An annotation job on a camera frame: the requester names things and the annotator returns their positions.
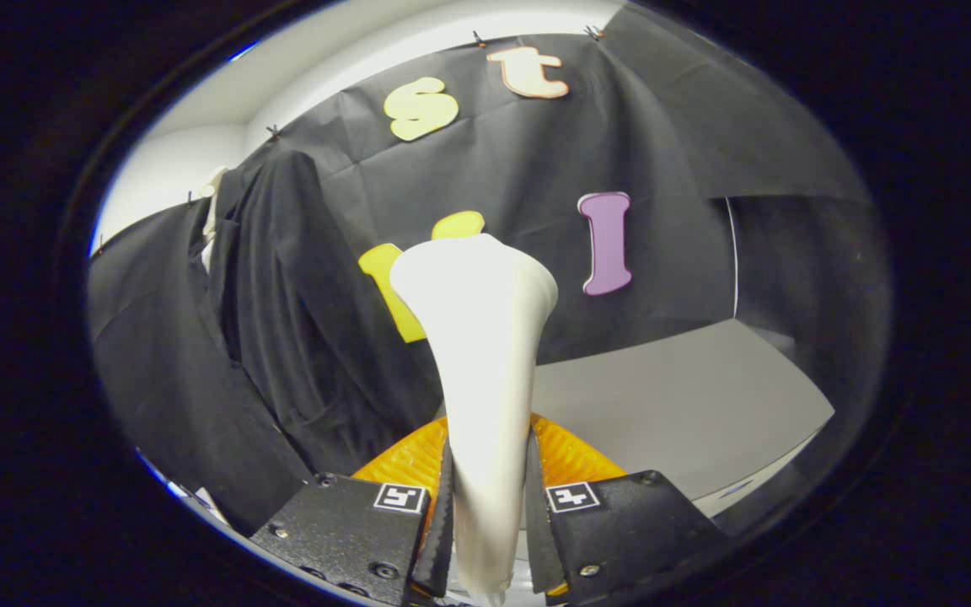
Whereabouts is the black backdrop cloth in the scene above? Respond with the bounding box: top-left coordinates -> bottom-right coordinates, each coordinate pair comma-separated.
88,4 -> 891,536

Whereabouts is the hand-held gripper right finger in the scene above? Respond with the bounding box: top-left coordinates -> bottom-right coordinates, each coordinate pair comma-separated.
523,413 -> 727,607

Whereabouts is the white garment steamer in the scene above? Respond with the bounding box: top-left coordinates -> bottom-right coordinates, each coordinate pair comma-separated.
390,234 -> 559,606

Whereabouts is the black suit jacket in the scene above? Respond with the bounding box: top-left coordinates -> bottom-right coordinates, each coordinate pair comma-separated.
190,150 -> 444,477

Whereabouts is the white shirt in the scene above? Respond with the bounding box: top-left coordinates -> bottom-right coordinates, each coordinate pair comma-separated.
201,166 -> 232,272

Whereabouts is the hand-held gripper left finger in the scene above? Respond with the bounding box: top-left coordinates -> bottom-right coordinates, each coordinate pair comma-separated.
249,416 -> 455,607

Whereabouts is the beige cabinet with grey top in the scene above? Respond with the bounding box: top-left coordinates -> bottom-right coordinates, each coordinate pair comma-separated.
528,319 -> 836,561

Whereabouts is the thin white cable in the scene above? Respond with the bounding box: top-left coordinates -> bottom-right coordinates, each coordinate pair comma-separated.
726,196 -> 741,319

